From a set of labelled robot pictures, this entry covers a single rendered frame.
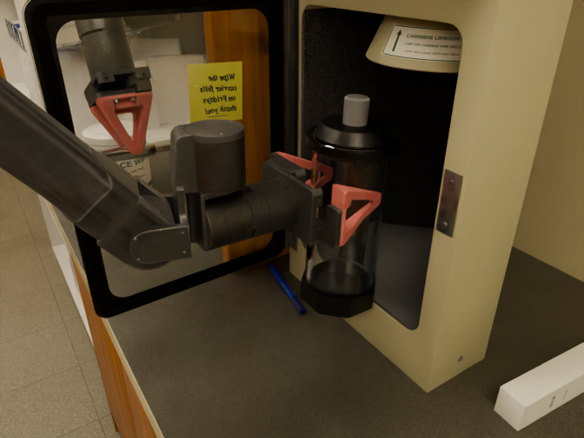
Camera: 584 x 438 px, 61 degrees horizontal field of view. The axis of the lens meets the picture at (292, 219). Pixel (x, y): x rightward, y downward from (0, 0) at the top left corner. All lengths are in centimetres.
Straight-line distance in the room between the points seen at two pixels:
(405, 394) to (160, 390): 31
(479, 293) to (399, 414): 17
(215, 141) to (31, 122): 15
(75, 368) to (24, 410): 22
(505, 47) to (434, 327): 31
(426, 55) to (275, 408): 44
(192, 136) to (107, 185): 9
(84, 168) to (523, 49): 40
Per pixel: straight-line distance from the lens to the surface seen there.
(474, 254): 58
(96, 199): 46
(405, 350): 67
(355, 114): 56
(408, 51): 57
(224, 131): 47
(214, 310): 78
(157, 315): 79
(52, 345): 232
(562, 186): 97
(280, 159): 58
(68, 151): 45
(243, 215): 50
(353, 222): 55
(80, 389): 209
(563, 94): 94
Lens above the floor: 143
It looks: 28 degrees down
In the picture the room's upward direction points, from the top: straight up
